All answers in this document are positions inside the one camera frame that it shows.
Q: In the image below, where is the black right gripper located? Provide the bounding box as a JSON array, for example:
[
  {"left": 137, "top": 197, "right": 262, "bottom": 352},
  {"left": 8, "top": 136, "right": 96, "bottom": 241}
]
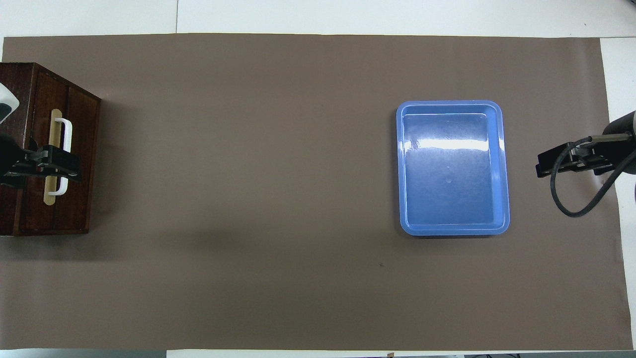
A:
[{"left": 536, "top": 110, "right": 636, "bottom": 179}]

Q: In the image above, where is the wooden drawer with dark front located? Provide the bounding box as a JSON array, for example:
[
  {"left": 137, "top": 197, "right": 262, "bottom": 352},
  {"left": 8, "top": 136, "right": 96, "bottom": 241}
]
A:
[{"left": 19, "top": 66, "right": 70, "bottom": 234}]

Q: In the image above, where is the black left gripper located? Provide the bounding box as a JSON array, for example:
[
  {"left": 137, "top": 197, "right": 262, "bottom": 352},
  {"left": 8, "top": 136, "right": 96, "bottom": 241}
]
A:
[{"left": 0, "top": 134, "right": 82, "bottom": 188}]

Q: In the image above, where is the blue plastic tray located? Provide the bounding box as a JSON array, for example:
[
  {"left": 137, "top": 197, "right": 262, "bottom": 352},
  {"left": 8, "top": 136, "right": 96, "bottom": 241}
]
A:
[{"left": 396, "top": 100, "right": 511, "bottom": 236}]

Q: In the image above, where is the brown table mat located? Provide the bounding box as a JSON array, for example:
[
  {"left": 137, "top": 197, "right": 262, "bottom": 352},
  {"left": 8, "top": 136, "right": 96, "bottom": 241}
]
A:
[{"left": 0, "top": 33, "right": 634, "bottom": 351}]

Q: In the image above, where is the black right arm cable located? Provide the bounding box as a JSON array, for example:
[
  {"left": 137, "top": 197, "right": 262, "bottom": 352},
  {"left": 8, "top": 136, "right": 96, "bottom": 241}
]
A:
[{"left": 549, "top": 133, "right": 636, "bottom": 218}]

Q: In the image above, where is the dark wooden cabinet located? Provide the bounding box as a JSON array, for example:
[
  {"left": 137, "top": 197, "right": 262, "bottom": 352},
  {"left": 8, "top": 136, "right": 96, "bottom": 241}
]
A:
[{"left": 0, "top": 62, "right": 101, "bottom": 237}]

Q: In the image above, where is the white drawer handle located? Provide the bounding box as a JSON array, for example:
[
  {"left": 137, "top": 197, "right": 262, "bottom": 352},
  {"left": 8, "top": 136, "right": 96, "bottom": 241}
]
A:
[{"left": 54, "top": 117, "right": 73, "bottom": 196}]

